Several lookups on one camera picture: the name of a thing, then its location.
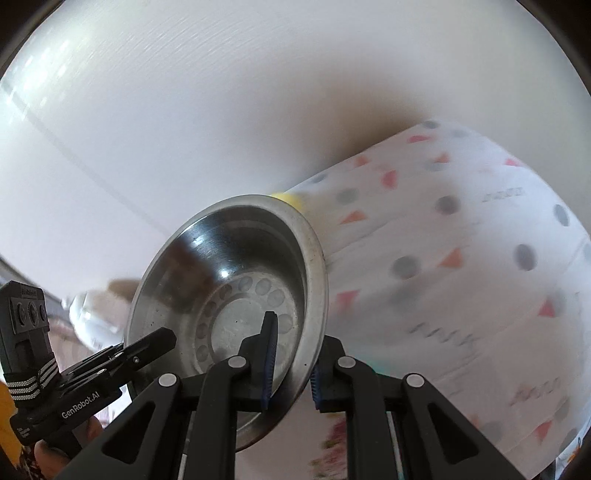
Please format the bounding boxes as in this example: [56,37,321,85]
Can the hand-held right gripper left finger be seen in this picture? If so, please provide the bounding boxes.
[74,311,278,480]

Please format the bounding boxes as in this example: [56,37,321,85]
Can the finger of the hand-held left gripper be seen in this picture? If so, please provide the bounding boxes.
[60,328,177,393]

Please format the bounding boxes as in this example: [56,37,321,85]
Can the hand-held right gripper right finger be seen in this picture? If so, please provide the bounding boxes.
[310,336,527,480]

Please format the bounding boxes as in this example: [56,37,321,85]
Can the stainless steel bowl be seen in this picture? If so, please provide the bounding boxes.
[126,194,329,455]

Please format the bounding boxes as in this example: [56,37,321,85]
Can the yellow plastic bowl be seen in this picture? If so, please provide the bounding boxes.
[270,191,306,214]

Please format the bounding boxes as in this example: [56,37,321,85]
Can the person's left hand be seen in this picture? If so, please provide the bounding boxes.
[36,414,104,480]

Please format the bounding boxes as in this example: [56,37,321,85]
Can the white ceramic electric kettle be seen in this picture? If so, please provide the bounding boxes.
[68,288,134,352]

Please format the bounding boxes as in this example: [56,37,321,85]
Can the yellow cloth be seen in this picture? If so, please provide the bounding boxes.
[0,383,25,462]

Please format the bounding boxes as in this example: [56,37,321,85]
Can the patterned plastic tablecloth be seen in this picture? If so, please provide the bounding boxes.
[281,119,591,480]

